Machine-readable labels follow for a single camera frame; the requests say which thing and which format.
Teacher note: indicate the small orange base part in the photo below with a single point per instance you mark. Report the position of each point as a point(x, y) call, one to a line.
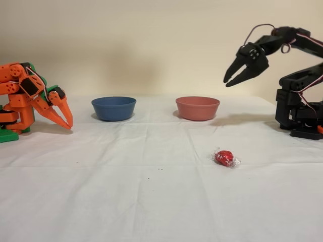
point(320, 128)

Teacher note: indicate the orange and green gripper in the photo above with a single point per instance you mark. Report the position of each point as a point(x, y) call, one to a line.
point(54, 102)

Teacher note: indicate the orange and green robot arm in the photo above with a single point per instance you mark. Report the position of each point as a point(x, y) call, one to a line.
point(15, 100)

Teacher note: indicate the white tablecloth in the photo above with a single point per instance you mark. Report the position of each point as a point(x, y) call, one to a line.
point(151, 201)

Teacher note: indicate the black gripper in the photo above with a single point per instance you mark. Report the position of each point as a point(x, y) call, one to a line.
point(250, 66)

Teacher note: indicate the red candy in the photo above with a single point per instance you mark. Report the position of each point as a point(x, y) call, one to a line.
point(224, 157)

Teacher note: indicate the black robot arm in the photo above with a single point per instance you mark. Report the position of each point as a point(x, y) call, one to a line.
point(297, 78)

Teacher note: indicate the blue bowl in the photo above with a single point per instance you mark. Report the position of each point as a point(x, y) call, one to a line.
point(113, 108)

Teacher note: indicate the red bowl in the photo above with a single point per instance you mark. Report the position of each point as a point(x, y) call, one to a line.
point(198, 108)

